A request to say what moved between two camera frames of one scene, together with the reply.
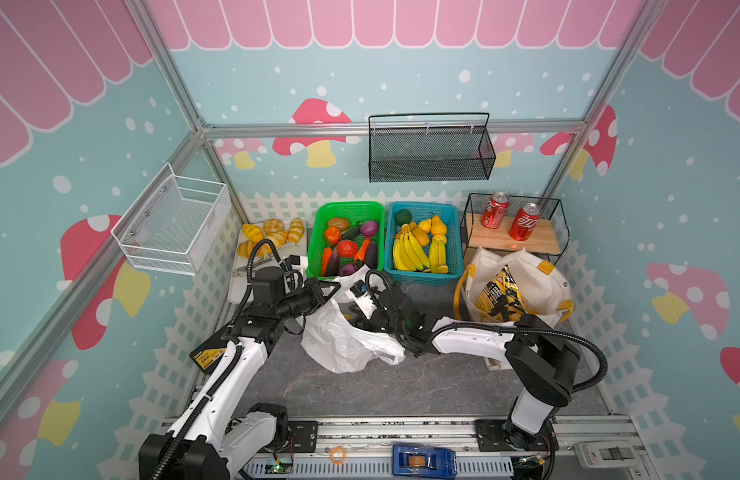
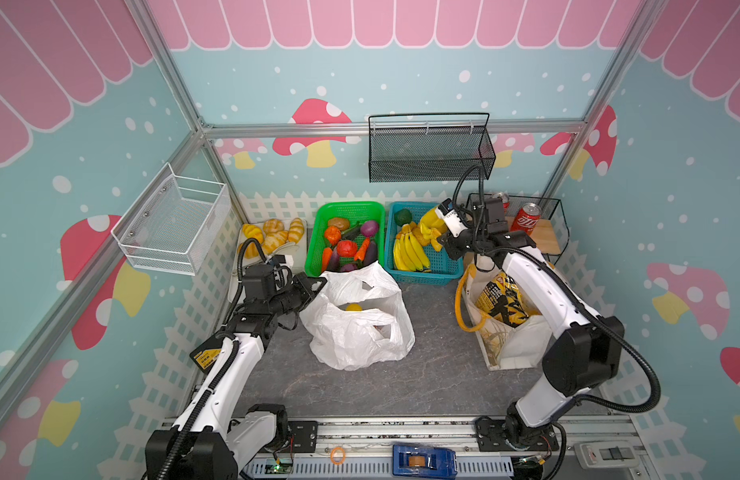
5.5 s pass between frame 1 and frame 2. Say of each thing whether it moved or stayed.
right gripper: moved
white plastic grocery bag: stayed
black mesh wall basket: stayed
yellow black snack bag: stayed
